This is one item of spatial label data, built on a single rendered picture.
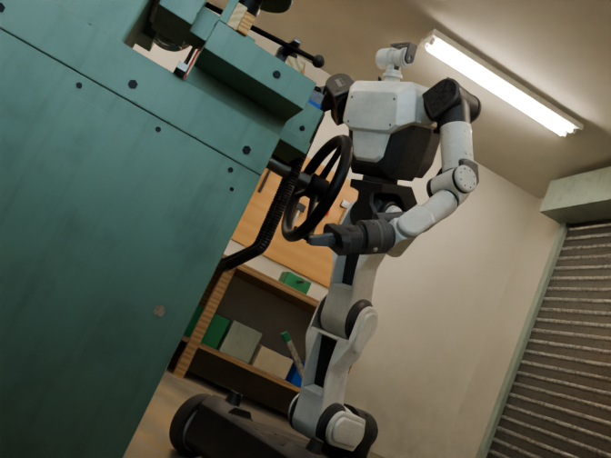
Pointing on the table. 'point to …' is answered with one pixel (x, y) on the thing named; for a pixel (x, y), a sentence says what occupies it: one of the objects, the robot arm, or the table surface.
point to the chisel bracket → (197, 35)
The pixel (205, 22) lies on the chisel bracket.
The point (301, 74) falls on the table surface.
